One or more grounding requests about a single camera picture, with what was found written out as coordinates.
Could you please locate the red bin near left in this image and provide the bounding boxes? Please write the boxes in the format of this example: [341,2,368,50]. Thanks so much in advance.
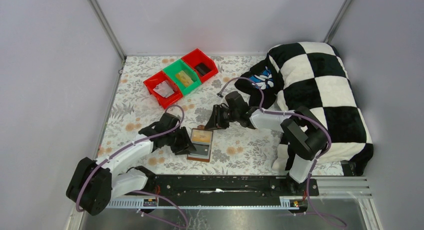
[143,71,183,109]

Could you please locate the black item in red bin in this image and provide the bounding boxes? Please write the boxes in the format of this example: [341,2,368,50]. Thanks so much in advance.
[194,63,211,76]

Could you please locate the checkered black white pillow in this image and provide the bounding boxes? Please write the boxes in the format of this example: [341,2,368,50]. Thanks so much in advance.
[266,42,374,176]

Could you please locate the gold VIP card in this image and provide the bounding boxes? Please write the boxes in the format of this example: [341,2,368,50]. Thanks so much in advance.
[191,129,213,143]

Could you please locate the silver card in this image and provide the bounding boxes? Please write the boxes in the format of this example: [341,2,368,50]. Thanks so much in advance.
[153,80,175,98]

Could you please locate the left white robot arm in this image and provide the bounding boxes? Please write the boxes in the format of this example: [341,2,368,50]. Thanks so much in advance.
[65,113,195,216]

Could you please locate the dark grey VIP card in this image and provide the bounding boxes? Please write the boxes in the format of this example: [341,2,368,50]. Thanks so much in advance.
[190,143,211,158]

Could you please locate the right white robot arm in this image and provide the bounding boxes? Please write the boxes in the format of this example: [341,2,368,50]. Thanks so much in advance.
[205,91,331,184]

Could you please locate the green bin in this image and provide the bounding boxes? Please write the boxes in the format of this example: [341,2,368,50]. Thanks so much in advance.
[163,59,202,96]

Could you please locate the brown leather card holder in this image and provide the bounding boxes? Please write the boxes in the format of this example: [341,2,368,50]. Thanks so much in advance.
[187,125,213,163]

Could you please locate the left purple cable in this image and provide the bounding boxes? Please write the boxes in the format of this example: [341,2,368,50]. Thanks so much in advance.
[75,104,190,230]

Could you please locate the yellow card in green bin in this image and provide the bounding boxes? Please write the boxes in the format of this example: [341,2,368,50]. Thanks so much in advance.
[175,70,194,87]

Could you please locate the purple cable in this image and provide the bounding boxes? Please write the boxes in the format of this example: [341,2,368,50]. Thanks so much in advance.
[75,104,190,230]
[216,77,349,230]

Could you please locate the red bin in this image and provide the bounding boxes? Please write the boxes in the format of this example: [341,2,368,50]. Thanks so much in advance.
[143,71,183,109]
[182,48,218,83]

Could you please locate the black cap with blue logo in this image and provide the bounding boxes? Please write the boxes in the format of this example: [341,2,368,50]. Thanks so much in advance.
[234,59,283,109]

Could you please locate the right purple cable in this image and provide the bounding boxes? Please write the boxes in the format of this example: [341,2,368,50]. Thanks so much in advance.
[216,77,349,230]

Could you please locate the floral table cloth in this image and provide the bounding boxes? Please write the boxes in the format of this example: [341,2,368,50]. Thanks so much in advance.
[97,56,281,175]

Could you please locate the aluminium frame rails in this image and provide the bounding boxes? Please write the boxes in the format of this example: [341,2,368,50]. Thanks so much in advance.
[77,175,374,211]

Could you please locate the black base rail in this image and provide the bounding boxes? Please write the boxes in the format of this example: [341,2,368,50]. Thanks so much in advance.
[142,175,320,207]

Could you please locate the red bin far right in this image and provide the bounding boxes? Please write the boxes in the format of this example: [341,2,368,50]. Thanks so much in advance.
[182,48,218,83]

